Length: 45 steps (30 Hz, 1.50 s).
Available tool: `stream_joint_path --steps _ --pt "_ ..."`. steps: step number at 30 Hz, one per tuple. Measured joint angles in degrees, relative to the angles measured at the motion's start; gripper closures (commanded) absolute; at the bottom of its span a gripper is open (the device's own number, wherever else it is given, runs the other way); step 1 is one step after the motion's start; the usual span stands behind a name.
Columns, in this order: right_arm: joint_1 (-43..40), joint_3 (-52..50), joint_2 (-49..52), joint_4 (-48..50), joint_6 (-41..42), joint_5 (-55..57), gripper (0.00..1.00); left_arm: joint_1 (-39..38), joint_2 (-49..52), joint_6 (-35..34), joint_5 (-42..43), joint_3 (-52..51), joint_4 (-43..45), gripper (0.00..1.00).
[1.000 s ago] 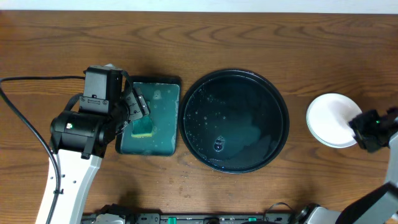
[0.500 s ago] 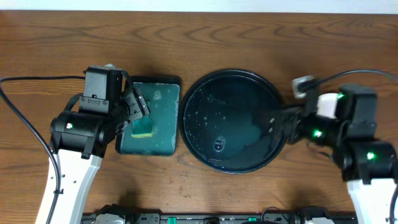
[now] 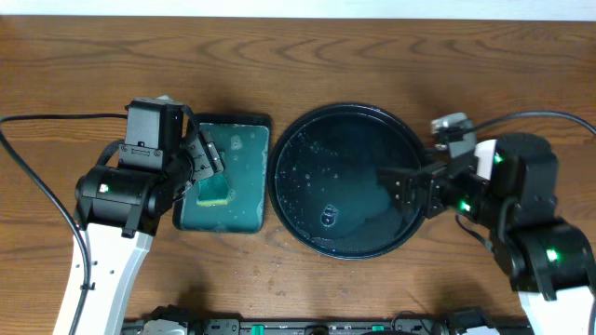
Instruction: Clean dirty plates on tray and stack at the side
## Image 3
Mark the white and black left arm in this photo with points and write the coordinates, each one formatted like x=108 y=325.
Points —
x=118 y=210

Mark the rectangular black soapy water tray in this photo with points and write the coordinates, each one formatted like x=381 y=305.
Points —
x=243 y=142

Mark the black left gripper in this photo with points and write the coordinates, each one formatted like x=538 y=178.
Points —
x=205 y=158

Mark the black base rail, green buttons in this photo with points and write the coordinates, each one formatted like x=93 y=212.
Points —
x=173 y=320

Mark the white plate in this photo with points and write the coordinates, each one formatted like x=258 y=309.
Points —
x=484 y=153

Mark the round black tray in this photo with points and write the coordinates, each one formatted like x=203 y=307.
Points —
x=323 y=183

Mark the green and yellow sponge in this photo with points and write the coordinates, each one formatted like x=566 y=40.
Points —
x=213 y=191

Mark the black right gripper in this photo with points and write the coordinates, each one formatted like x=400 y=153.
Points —
x=430 y=177

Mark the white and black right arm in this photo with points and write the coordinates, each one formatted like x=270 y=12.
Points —
x=507 y=186

